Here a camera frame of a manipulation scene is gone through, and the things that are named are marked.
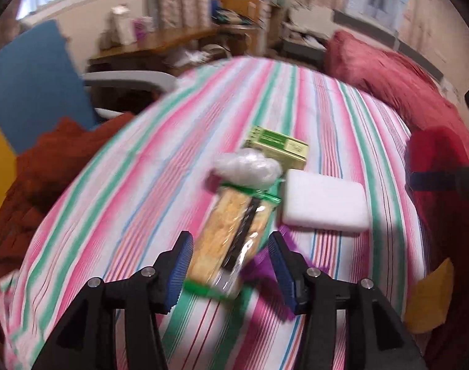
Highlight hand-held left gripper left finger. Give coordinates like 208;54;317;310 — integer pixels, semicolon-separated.
32;231;194;370

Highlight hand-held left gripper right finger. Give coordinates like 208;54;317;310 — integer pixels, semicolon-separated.
267;232;428;370

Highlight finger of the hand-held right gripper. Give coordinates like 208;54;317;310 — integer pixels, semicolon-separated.
409;167;469;202

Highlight snack packet with green edges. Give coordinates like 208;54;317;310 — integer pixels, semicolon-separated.
182;181;281;301

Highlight purple object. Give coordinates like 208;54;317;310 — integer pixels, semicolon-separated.
240;231;293;290

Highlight white rectangular block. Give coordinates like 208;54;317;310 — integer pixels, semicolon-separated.
283;169;370;234

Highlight crumpled clear plastic bag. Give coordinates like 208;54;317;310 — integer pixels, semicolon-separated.
213;150;283;191

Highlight yellow flat object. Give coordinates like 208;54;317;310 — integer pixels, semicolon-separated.
406;257;456;334

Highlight gold and green box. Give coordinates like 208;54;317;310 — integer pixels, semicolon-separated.
244;125;310;170

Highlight brown blanket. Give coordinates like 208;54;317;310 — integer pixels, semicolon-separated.
0;113;137;278

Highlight white chair armrest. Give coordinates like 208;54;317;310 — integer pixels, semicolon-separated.
82;70;177;120

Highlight white papers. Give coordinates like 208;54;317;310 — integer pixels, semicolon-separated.
169;44;235;66

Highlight wooden desk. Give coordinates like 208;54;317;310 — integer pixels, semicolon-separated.
88;23;258;74

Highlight grey yellow blue chair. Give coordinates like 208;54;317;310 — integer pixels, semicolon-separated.
0;19;100;224

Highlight purple container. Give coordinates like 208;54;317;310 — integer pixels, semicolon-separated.
132;16;154;43

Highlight white bag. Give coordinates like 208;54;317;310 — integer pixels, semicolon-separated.
109;6;137;45

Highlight wooden shelf cabinet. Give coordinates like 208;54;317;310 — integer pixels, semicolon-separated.
219;0;276;56

